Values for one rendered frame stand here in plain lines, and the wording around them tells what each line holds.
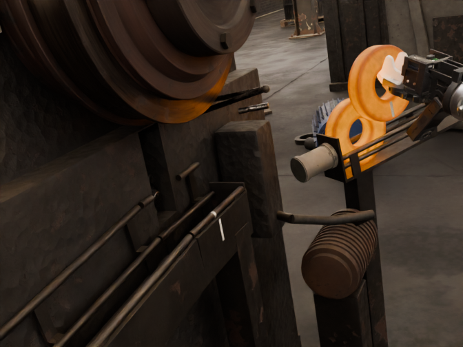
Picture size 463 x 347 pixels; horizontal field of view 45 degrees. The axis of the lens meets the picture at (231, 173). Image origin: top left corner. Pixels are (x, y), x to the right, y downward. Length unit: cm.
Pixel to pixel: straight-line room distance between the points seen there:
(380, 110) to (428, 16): 235
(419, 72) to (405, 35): 250
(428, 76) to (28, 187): 71
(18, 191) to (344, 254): 67
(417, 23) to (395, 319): 207
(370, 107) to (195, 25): 53
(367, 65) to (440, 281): 108
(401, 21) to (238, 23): 276
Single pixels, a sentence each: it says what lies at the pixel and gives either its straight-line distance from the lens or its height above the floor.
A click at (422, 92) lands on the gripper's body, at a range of 109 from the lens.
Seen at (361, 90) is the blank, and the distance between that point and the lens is 115.
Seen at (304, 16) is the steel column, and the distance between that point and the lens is 979.
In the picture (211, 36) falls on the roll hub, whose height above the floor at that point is 101.
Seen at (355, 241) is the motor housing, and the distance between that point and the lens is 121.
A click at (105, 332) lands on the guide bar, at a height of 69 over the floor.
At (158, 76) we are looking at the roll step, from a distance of 77.
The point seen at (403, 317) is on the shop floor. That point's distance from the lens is 188.
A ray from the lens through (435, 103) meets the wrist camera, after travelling 108.
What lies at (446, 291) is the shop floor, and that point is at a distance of 201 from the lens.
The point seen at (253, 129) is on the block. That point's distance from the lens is 108.
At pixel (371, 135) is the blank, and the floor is 69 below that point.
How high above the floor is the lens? 107
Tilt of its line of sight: 19 degrees down
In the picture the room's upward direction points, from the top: 10 degrees counter-clockwise
